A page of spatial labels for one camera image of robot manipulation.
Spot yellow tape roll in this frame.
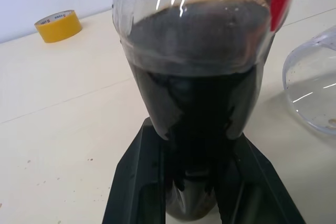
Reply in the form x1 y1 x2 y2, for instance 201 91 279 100
34 9 83 44

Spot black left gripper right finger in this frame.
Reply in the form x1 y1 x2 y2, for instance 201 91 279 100
209 129 307 224

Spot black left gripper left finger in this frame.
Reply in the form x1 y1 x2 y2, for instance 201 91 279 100
101 118 186 224

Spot clear plastic cola bottle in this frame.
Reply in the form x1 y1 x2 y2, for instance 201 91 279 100
111 0 300 221

